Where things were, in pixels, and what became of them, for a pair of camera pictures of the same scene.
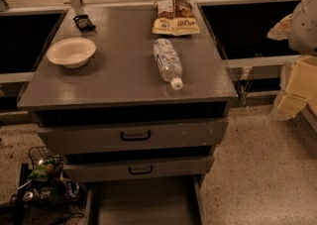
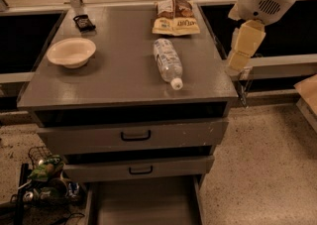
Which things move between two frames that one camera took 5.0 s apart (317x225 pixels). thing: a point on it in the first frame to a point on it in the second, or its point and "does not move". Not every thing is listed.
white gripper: x=304 y=29 to x=261 y=0
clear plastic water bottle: x=169 y=64 does not move
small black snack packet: x=84 y=25 does not move
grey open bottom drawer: x=172 y=202 does not move
